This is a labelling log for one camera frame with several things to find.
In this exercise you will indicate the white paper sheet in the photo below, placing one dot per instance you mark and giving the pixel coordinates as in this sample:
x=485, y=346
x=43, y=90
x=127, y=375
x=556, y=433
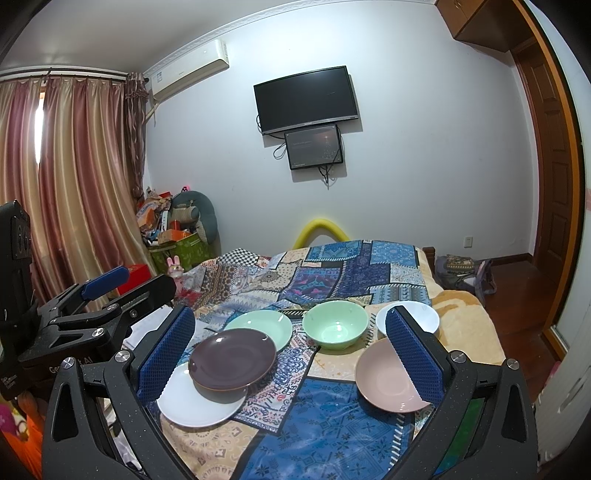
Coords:
x=154, y=320

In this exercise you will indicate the mint green bowl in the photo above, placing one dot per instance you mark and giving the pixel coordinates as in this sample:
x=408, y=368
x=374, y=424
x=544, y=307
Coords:
x=336, y=325

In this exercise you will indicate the white bowl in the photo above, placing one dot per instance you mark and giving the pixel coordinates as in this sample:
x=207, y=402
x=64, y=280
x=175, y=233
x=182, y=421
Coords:
x=424, y=315

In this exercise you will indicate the pink gold curtain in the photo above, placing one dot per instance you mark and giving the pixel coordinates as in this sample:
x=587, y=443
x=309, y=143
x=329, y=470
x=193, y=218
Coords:
x=73, y=155

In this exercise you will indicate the bag on floor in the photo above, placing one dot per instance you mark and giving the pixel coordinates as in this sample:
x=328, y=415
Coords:
x=467, y=274

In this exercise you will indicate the pink rabbit toy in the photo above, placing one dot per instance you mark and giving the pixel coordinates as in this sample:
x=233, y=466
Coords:
x=174, y=267

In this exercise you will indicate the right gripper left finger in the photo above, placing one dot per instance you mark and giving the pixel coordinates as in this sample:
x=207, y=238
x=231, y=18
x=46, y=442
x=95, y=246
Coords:
x=77, y=443

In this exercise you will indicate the small black wall monitor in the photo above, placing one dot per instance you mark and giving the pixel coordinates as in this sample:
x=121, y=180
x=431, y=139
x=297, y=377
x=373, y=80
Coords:
x=310, y=147

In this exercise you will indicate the white plate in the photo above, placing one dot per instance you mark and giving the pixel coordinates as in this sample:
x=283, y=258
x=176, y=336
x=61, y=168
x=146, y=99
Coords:
x=186, y=404

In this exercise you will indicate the pink bowl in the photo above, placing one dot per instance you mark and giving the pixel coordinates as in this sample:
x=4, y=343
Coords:
x=383, y=380

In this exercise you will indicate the green storage box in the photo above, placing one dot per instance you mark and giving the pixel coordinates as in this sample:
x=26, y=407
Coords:
x=190, y=250

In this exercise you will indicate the black wall television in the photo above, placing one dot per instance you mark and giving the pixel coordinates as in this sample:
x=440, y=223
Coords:
x=305, y=99

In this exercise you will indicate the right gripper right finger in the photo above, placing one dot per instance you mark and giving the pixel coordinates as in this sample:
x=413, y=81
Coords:
x=483, y=424

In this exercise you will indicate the mint green plate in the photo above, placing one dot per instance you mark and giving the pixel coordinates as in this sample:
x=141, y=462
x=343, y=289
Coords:
x=274, y=324

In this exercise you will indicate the plush colourful blanket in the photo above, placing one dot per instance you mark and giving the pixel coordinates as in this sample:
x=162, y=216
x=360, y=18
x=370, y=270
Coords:
x=465, y=324

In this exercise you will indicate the dark purple plate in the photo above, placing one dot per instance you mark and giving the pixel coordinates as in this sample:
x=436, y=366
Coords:
x=232, y=360

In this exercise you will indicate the yellow foam tube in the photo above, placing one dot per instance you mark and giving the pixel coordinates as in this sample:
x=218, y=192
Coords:
x=319, y=225

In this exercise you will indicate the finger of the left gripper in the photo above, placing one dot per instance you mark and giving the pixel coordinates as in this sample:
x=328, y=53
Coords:
x=75, y=298
x=119, y=313

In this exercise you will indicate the red box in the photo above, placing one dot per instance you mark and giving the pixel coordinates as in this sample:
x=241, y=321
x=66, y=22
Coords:
x=138, y=274

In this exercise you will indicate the brown wooden door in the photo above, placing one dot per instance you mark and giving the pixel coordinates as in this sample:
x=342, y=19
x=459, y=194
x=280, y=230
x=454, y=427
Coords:
x=560, y=167

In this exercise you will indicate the patchwork bedspread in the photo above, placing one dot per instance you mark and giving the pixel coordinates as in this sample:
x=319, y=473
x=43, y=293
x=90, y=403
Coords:
x=306, y=419

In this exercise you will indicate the grey plush toy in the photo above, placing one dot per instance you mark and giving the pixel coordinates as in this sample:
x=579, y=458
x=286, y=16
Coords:
x=194, y=211

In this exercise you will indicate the white air conditioner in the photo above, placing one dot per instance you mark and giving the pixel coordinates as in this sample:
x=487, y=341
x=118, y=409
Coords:
x=187, y=69

